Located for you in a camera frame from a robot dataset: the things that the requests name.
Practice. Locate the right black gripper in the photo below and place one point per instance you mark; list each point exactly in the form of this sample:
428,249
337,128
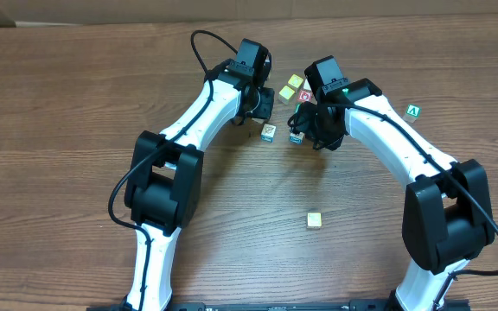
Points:
318,128

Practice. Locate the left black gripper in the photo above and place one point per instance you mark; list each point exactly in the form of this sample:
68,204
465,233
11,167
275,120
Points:
264,104

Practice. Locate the white block blue H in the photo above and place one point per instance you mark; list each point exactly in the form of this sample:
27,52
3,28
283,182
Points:
297,138

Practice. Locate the yellow plain wooden block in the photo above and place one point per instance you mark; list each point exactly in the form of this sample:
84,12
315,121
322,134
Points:
314,220

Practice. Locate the red M block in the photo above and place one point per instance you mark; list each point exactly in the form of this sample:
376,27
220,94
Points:
258,120

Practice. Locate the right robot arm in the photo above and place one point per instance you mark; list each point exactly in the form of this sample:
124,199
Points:
447,211

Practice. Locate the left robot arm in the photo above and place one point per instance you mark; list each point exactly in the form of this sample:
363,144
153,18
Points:
164,185

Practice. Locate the yellow block lower left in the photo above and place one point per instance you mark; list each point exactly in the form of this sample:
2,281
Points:
286,94

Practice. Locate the red circle block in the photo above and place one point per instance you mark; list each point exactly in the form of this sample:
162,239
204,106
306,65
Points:
304,96

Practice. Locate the white block blue side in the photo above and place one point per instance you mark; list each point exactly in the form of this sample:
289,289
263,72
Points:
268,132

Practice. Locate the white block top right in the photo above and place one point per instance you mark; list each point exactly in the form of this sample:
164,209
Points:
306,86

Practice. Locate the yellow block upper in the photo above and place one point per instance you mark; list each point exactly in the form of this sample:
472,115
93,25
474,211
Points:
295,82

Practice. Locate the green letter A block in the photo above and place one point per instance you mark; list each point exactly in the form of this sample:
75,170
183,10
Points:
412,113

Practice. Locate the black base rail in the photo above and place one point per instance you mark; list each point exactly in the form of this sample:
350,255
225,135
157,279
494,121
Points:
275,306

